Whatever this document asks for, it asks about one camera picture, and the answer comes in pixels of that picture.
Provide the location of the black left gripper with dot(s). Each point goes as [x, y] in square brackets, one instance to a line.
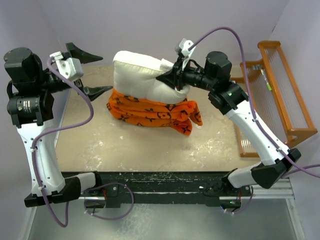
[84, 57]

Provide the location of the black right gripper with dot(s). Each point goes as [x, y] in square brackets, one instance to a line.
[175, 77]

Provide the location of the white pillow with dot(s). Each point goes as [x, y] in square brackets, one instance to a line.
[134, 75]

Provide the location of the orange patterned pillowcase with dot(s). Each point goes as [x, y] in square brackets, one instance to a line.
[152, 114]

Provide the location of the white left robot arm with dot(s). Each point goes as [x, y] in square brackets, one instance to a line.
[30, 106]

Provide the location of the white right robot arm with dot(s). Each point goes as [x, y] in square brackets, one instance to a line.
[276, 158]

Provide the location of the grey small clip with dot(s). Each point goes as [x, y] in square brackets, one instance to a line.
[257, 67]

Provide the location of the green tipped white pen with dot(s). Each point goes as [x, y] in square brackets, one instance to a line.
[266, 79]

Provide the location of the orange wooden tiered rack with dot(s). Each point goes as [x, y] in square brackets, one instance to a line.
[283, 109]

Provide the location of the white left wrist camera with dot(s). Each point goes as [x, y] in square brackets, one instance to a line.
[69, 68]

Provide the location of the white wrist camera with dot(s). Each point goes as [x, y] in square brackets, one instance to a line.
[69, 68]
[185, 50]

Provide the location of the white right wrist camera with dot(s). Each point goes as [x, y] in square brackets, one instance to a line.
[185, 50]

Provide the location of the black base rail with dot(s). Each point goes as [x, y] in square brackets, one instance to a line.
[207, 188]

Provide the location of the aluminium frame rail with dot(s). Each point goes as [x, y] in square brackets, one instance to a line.
[267, 214]

